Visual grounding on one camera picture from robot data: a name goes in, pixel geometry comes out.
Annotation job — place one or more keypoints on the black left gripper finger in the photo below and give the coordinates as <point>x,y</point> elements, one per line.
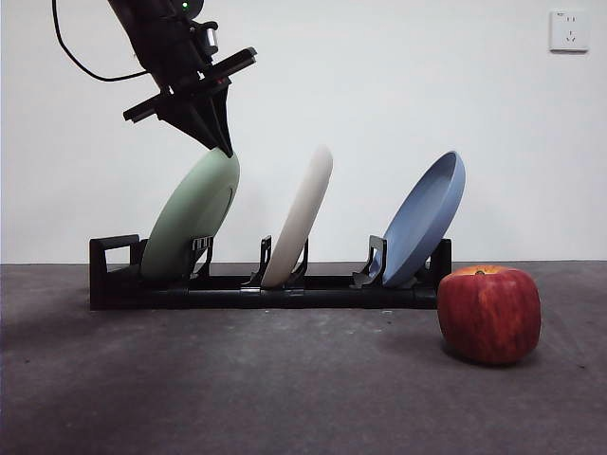
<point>194,123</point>
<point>224,118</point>

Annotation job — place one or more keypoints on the green plate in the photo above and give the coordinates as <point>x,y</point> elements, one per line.
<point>189,213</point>

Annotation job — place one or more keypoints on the red apple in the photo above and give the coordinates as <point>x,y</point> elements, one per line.
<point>488,317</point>

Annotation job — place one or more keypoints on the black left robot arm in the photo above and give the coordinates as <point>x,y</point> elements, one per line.
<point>152,23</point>

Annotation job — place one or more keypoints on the cream white plate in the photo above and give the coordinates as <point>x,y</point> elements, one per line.
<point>303,208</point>

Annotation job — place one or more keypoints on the black plate rack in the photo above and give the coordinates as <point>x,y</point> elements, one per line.
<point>142,298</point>

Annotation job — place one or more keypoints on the blue plate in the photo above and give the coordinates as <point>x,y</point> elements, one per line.
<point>422,227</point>

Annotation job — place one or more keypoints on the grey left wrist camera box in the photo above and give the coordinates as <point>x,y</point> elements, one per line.
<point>208,38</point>

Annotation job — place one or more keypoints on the white wall socket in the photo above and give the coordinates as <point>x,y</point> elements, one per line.
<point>569,32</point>

